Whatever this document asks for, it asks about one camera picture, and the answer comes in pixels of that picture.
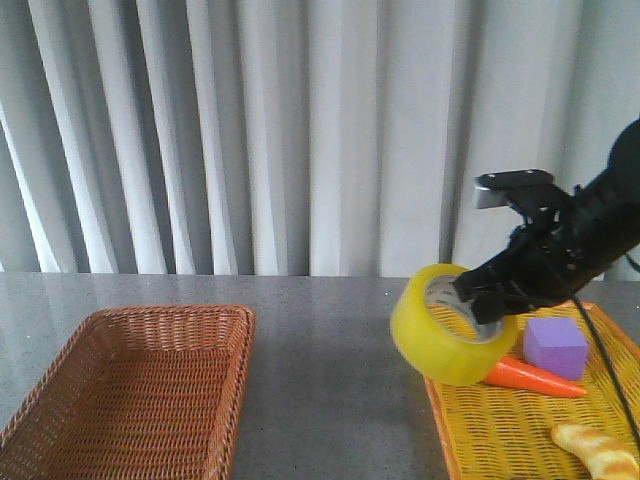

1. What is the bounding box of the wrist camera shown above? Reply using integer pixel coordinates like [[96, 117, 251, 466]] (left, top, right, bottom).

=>
[[475, 169, 571, 221]]

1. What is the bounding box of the toy bread croissant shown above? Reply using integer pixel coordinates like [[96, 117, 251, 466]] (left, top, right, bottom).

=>
[[551, 422, 639, 480]]

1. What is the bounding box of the yellow wicker basket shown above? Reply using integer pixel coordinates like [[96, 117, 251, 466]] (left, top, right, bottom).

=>
[[422, 301, 640, 480]]

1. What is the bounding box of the brown wicker basket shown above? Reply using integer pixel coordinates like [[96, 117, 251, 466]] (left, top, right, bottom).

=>
[[1, 305, 256, 479]]

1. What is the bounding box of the purple foam cube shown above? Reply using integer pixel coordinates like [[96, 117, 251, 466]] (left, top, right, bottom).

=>
[[523, 317, 589, 381]]

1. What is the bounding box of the grey pleated curtain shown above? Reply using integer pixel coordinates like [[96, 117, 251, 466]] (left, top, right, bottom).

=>
[[1, 1, 639, 277]]

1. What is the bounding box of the orange toy carrot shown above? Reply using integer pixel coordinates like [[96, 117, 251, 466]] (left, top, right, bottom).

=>
[[483, 356, 587, 398]]

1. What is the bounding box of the yellow tape roll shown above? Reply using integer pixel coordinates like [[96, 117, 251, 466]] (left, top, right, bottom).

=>
[[390, 264, 518, 386]]

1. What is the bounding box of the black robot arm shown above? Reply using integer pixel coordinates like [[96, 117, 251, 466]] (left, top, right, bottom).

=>
[[453, 122, 639, 325]]

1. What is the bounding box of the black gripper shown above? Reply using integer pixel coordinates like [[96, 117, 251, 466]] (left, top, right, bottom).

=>
[[454, 212, 608, 325]]

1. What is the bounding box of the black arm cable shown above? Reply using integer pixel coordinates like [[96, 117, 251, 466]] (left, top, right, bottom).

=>
[[572, 252, 640, 446]]

